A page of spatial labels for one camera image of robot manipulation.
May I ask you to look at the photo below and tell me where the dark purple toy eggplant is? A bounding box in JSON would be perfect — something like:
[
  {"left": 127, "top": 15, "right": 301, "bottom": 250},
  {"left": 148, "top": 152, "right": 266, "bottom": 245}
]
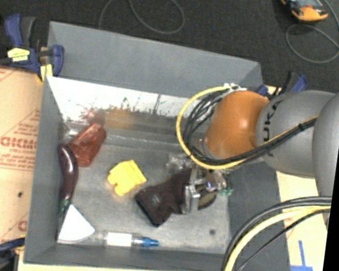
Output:
[{"left": 48, "top": 144, "right": 84, "bottom": 218}]

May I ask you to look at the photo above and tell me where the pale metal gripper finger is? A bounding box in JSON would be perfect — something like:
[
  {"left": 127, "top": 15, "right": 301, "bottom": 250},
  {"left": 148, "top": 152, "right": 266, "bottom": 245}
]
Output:
[
  {"left": 183, "top": 184, "right": 202, "bottom": 200},
  {"left": 182, "top": 195, "right": 201, "bottom": 215}
]

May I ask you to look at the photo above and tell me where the grey metal bin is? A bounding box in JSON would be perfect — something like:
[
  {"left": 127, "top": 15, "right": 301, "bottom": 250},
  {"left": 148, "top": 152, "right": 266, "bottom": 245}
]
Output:
[{"left": 15, "top": 20, "right": 322, "bottom": 271}]

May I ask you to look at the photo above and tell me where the clear crumpled plastic piece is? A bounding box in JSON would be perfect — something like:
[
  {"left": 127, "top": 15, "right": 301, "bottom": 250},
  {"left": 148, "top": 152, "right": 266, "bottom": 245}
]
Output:
[{"left": 165, "top": 152, "right": 196, "bottom": 177}]

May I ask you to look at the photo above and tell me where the clear plastic bottle blue cap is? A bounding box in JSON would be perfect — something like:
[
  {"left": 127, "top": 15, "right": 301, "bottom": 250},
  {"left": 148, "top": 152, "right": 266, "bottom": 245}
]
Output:
[{"left": 91, "top": 228, "right": 161, "bottom": 254}]

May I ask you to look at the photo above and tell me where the clear red plastic cup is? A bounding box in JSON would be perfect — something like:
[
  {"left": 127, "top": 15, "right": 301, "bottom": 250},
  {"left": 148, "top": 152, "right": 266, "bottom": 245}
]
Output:
[{"left": 64, "top": 120, "right": 109, "bottom": 171}]

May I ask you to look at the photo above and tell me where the yellow block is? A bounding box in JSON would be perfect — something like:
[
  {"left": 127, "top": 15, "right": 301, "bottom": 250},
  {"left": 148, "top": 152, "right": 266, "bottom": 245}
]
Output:
[{"left": 104, "top": 156, "right": 150, "bottom": 200}]

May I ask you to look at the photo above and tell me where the dark maroon pouch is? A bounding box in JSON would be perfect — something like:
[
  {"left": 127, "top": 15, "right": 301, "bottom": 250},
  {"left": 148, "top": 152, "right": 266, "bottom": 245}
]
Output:
[{"left": 130, "top": 161, "right": 195, "bottom": 233}]

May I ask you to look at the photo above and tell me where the brown cardboard board red print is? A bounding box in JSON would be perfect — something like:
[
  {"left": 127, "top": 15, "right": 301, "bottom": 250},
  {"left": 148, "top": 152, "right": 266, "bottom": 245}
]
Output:
[{"left": 0, "top": 65, "right": 51, "bottom": 257}]

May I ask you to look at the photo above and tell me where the white wedge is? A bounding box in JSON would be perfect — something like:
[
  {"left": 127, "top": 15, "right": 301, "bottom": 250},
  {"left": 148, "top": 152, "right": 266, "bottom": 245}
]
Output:
[{"left": 57, "top": 203, "right": 99, "bottom": 246}]

